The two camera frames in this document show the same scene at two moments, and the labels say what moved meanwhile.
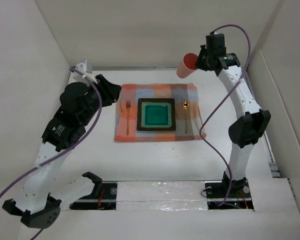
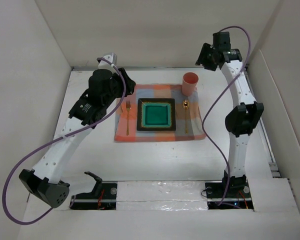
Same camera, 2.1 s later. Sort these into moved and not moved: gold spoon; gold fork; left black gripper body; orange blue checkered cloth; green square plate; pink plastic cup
Moved: left black gripper body; pink plastic cup
Not moved: green square plate; gold spoon; orange blue checkered cloth; gold fork
